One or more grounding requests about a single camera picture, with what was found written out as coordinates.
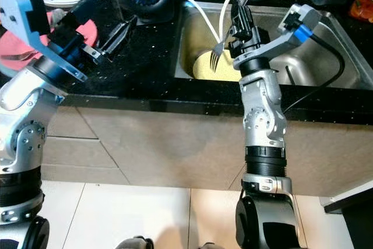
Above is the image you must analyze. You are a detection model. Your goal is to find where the dark left robot foot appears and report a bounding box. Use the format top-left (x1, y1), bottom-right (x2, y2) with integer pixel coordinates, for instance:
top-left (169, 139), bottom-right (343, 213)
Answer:
top-left (117, 236), bottom-right (152, 249)

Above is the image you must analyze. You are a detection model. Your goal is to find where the dark robot foot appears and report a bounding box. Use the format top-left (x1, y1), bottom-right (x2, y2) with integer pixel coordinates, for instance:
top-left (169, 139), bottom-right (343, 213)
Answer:
top-left (117, 236), bottom-right (152, 249)
top-left (201, 242), bottom-right (231, 249)

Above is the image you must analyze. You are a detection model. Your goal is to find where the pale yellow plate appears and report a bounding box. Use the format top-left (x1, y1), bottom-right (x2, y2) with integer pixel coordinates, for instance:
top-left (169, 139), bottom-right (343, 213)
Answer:
top-left (192, 49), bottom-right (242, 82)

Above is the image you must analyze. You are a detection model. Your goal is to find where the stainless steel sink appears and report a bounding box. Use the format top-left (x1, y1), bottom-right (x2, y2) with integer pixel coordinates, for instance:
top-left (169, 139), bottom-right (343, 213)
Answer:
top-left (175, 1), bottom-right (373, 90)

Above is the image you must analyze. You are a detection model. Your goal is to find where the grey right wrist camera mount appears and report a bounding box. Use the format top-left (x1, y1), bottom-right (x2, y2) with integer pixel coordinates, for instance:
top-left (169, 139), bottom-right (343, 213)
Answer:
top-left (232, 3), bottom-right (324, 70)

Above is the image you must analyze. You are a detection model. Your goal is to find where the pink plate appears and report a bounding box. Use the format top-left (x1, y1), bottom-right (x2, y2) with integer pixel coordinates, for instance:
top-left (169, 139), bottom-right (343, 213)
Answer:
top-left (0, 19), bottom-right (98, 73)

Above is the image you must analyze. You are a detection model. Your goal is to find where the white hose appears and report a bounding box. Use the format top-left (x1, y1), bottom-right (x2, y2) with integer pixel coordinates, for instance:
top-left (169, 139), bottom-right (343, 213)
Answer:
top-left (185, 0), bottom-right (266, 45)

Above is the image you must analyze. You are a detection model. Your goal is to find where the dark right robot foot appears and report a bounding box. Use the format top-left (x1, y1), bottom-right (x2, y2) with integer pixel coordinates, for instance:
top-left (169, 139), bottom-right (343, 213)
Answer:
top-left (201, 242), bottom-right (231, 249)

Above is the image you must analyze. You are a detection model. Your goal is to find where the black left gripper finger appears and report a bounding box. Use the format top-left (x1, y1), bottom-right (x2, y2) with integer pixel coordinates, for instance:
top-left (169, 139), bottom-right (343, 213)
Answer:
top-left (69, 0), bottom-right (112, 35)
top-left (92, 15), bottom-right (139, 68)

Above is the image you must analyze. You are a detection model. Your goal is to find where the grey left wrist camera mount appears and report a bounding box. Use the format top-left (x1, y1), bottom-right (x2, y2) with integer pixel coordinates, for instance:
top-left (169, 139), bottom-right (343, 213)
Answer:
top-left (0, 0), bottom-right (88, 80)

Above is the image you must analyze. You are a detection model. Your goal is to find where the orange dish soap bottle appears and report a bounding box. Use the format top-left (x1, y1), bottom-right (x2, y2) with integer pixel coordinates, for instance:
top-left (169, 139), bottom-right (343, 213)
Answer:
top-left (350, 0), bottom-right (373, 23)

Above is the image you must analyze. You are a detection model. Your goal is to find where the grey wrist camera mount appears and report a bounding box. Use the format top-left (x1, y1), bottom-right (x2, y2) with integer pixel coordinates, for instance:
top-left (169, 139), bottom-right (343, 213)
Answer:
top-left (0, 0), bottom-right (88, 80)
top-left (232, 3), bottom-right (324, 70)

